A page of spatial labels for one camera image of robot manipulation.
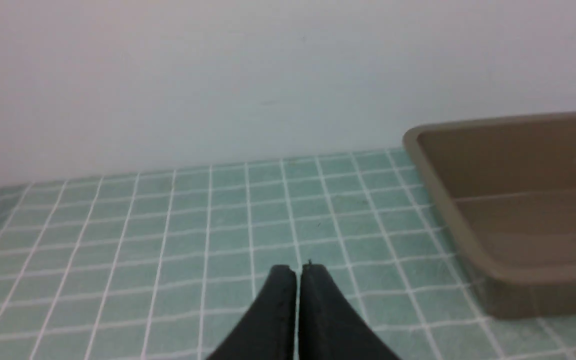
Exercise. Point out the green checkered tablecloth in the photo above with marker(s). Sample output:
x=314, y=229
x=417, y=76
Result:
x=161, y=265

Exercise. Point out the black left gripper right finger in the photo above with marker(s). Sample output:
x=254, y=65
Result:
x=329, y=327

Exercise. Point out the olive green plastic bin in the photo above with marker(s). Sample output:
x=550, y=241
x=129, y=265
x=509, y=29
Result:
x=505, y=188

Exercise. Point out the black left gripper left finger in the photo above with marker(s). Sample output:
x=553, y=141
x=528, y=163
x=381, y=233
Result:
x=267, y=330

